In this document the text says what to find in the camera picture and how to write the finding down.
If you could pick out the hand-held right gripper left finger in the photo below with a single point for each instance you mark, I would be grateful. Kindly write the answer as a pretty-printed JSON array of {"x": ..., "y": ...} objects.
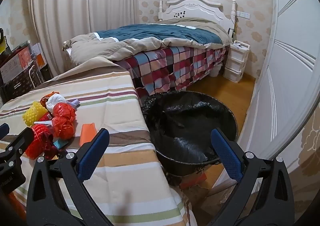
[{"x": 92, "y": 156}]

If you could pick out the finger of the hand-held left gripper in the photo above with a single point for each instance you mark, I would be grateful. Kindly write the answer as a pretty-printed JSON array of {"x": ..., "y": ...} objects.
[
  {"x": 21, "y": 141},
  {"x": 3, "y": 131}
]

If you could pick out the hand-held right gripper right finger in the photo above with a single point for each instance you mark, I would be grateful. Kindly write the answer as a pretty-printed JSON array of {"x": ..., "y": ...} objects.
[{"x": 225, "y": 153}]

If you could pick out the red mesh net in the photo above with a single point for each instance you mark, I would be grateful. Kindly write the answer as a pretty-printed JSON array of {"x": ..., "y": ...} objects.
[{"x": 40, "y": 138}]

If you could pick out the orange card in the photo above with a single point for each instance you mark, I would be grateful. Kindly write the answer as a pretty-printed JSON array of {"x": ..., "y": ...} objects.
[{"x": 87, "y": 133}]

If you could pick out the white paper strip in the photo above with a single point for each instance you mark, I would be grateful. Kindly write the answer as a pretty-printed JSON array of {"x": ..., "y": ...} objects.
[{"x": 42, "y": 123}]

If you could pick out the yellow plush toy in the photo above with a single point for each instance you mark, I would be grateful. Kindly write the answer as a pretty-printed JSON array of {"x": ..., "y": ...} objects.
[{"x": 33, "y": 113}]

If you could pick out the small red box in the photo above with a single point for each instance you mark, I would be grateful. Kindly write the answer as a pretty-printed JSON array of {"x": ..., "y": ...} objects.
[{"x": 45, "y": 117}]

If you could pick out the blue wrapper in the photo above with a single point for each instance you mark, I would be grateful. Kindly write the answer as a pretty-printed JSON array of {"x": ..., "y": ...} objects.
[{"x": 60, "y": 144}]

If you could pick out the small orange wrapper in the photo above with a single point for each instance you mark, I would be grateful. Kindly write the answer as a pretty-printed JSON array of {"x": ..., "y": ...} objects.
[{"x": 44, "y": 101}]

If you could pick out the black lined trash bin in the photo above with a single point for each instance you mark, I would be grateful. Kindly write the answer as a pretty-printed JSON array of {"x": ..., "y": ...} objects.
[{"x": 190, "y": 121}]

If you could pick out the white cloth toy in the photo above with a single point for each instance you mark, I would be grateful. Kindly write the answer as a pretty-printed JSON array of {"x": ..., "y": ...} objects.
[{"x": 56, "y": 101}]

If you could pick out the lavender paper scrap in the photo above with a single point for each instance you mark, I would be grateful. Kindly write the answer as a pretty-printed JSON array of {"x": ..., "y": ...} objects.
[{"x": 73, "y": 103}]

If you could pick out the dark patterned storage box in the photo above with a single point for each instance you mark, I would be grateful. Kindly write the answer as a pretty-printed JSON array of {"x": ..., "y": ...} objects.
[{"x": 20, "y": 83}]

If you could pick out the striped tablecloth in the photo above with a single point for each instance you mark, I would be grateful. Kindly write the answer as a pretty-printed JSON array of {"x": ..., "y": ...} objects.
[{"x": 112, "y": 106}]

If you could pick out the orange print cardboard box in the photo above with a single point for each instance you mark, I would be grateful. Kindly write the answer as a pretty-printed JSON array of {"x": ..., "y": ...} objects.
[{"x": 24, "y": 57}]

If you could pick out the small white bin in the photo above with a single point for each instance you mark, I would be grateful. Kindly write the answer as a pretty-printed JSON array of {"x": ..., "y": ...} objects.
[{"x": 216, "y": 69}]

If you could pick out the white cardboard box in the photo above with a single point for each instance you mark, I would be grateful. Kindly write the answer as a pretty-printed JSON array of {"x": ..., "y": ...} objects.
[{"x": 38, "y": 53}]

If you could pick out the white plastic drawer unit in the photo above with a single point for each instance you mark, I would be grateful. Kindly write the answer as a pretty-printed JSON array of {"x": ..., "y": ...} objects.
[{"x": 235, "y": 63}]

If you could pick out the plaid bedsheet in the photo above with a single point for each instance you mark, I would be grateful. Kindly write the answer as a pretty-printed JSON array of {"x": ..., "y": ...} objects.
[{"x": 175, "y": 65}]

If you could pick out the white wardrobe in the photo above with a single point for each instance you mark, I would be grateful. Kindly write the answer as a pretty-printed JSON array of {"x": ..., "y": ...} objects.
[{"x": 287, "y": 53}]

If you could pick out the bed with plaid sheet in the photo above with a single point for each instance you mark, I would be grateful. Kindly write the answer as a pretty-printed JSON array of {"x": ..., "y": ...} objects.
[{"x": 150, "y": 33}]

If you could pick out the beige striped curtain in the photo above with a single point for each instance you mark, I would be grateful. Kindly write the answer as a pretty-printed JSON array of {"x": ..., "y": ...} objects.
[{"x": 82, "y": 3}]

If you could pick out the white metal frame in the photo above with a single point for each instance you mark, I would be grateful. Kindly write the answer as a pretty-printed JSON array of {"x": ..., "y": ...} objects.
[{"x": 30, "y": 73}]

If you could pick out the white wall switch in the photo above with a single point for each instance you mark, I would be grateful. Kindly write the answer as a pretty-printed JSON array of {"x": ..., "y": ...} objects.
[{"x": 243, "y": 15}]

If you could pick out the white wooden bed frame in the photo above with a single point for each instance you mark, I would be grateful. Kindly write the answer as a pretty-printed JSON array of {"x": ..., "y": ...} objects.
[{"x": 192, "y": 8}]

